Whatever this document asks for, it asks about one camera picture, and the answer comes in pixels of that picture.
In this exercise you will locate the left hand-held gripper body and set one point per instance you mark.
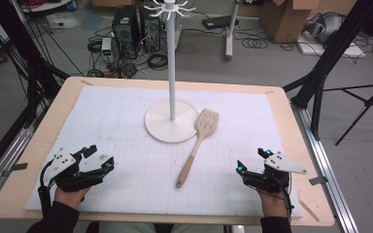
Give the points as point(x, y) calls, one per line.
point(65, 168)

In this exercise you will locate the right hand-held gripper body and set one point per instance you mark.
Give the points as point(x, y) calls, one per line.
point(273, 176)

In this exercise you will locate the wooden slotted spatula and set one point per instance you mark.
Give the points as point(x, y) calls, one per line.
point(206, 121)

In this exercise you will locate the white hook stand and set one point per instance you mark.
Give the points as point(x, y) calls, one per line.
point(172, 68)

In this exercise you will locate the person's right hand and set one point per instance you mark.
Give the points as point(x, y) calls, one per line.
point(273, 204)

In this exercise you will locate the person's left hand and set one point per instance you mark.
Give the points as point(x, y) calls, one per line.
point(70, 196)

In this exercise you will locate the white grid foam mat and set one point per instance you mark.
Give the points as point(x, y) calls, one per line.
point(142, 184)

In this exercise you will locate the grey tape piece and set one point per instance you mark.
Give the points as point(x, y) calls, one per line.
point(15, 168)
point(318, 180)

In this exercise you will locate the thin wooden strip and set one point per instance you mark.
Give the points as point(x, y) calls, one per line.
point(308, 210)

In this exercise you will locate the small white power box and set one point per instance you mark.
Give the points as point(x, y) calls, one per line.
point(106, 46)

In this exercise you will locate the black tripod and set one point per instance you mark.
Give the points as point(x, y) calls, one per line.
point(367, 103)

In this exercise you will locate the white foam board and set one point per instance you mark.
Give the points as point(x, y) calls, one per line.
point(333, 49)

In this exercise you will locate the white stand leg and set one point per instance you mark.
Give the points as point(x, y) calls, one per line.
point(230, 32)

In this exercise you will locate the black computer tower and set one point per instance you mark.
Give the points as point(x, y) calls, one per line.
point(151, 28)
point(125, 30)

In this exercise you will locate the cardboard box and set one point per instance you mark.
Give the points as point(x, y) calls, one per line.
point(284, 20)

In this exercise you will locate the flat black device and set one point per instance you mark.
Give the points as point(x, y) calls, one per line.
point(219, 22)

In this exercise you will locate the grey bag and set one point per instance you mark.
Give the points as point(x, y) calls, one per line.
point(325, 27)

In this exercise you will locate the aluminium rail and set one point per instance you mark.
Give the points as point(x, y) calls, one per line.
point(327, 161)
point(3, 161)

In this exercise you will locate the black metal frame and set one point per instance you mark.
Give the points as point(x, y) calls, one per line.
point(323, 64)
point(29, 74)

